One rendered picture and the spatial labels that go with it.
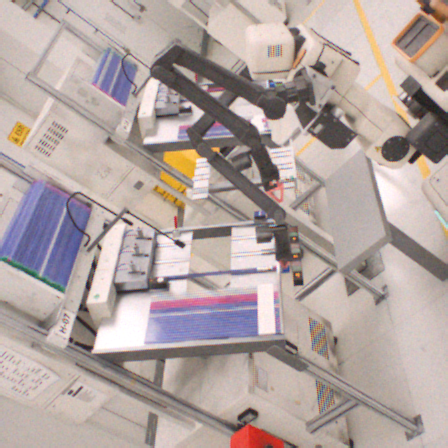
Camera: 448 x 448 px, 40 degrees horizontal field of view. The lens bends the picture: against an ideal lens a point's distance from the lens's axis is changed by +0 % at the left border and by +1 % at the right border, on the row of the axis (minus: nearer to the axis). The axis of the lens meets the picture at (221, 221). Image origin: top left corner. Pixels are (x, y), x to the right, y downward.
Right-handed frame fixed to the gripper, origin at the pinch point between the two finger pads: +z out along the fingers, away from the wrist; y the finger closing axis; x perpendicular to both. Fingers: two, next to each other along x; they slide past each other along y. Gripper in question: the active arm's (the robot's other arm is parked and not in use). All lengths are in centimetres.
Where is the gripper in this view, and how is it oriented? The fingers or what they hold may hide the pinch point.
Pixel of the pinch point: (284, 266)
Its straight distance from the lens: 250.8
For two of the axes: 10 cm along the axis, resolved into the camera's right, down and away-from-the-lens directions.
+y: -0.4, 6.1, -7.9
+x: 9.9, -0.9, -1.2
